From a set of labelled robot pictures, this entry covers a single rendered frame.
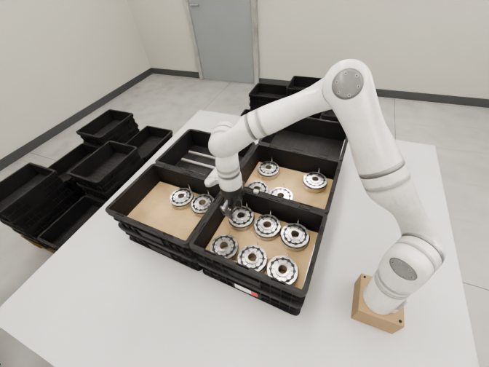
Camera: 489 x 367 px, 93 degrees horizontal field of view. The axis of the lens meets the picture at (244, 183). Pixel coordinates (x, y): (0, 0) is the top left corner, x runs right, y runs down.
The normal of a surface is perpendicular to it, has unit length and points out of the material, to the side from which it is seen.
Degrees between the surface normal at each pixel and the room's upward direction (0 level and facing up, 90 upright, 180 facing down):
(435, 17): 90
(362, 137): 70
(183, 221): 0
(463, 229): 0
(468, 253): 0
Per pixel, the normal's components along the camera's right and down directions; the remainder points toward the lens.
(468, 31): -0.38, 0.69
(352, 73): -0.25, 0.20
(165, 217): -0.07, -0.69
